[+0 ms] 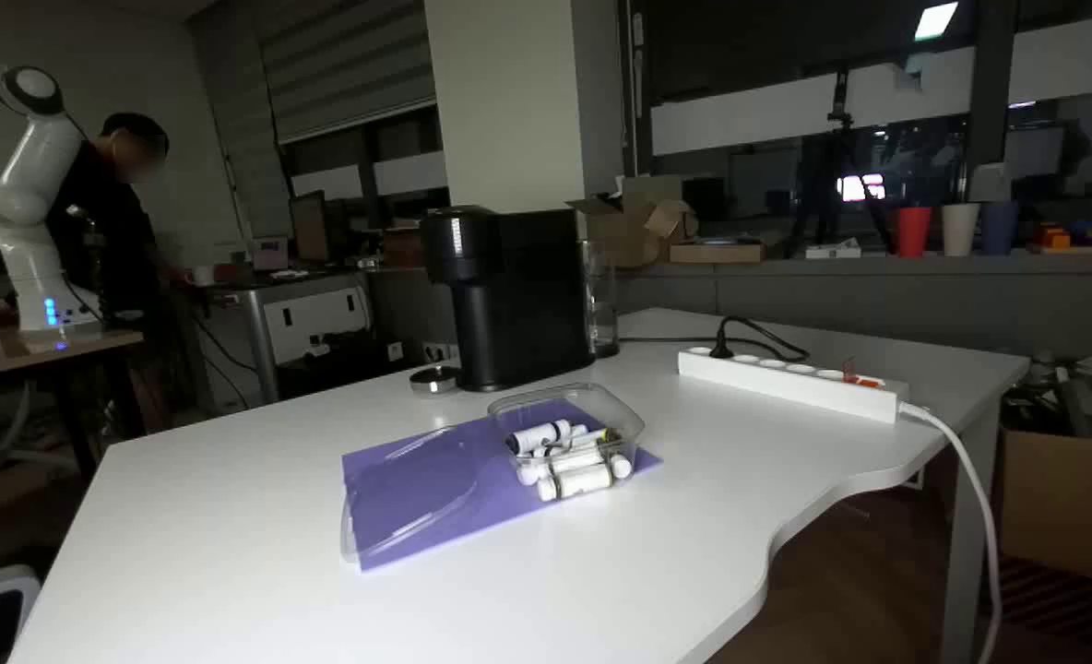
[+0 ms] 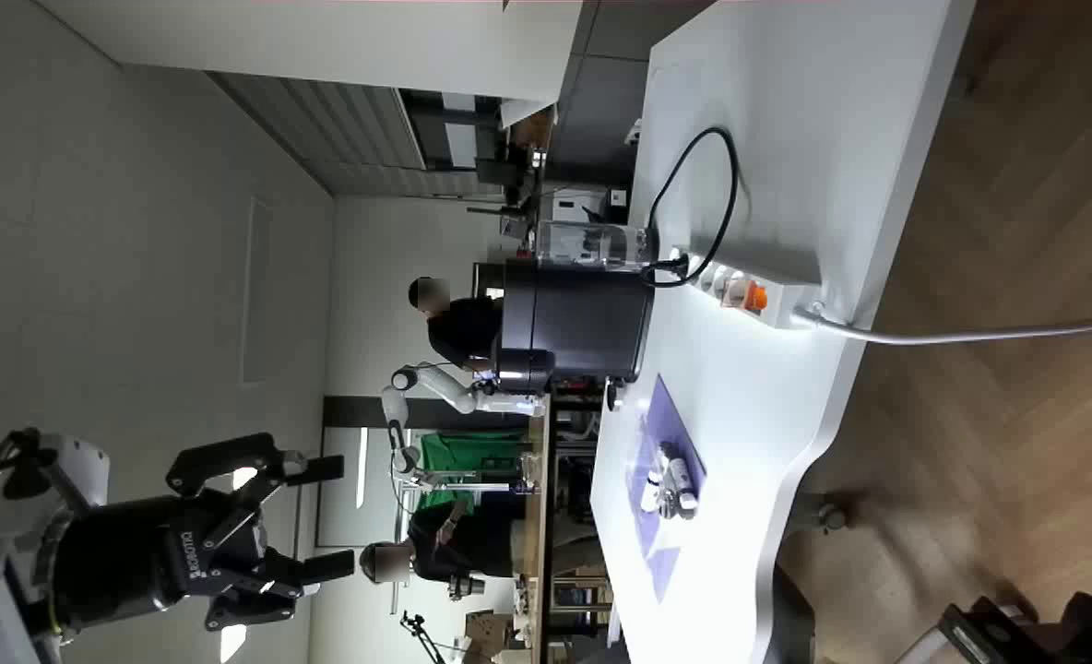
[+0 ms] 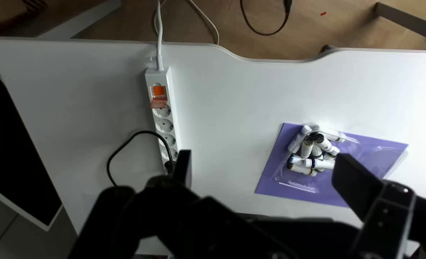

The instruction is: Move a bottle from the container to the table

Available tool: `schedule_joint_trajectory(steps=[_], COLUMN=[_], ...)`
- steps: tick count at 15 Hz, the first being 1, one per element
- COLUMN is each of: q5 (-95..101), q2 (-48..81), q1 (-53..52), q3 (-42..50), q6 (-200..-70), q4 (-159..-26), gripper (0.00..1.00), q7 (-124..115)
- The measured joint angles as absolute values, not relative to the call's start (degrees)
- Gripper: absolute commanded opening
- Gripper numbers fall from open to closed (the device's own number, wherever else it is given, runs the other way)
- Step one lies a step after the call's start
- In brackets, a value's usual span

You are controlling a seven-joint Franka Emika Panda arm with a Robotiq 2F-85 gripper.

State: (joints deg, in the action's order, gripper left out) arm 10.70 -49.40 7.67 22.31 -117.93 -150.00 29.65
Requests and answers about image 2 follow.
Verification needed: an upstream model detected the green board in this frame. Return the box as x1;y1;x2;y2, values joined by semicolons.
413;419;535;518

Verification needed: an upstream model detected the grey slatted shutter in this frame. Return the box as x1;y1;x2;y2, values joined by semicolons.
210;71;503;204

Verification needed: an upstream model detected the white power cable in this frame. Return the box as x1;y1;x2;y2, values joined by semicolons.
790;236;1092;349

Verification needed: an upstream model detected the white box appliance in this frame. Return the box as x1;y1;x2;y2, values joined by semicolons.
530;182;635;269

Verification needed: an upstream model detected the purple mat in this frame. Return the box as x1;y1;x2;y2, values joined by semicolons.
622;374;712;605

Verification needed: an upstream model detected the grey power strip orange switch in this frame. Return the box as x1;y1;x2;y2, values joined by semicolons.
689;232;834;323

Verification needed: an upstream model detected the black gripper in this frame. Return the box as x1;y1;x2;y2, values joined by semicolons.
44;431;363;636

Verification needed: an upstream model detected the black computer monitor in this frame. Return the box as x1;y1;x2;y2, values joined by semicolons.
476;259;654;386

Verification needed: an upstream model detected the dark chair base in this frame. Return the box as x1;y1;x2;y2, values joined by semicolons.
898;586;1092;664

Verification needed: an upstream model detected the person in black shirt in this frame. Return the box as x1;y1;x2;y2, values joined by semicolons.
357;494;528;589
406;273;509;374

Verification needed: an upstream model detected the black power cable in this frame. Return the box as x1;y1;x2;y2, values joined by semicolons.
641;125;745;291

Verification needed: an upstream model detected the white panel with black frame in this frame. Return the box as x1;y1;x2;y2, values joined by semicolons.
319;392;410;554

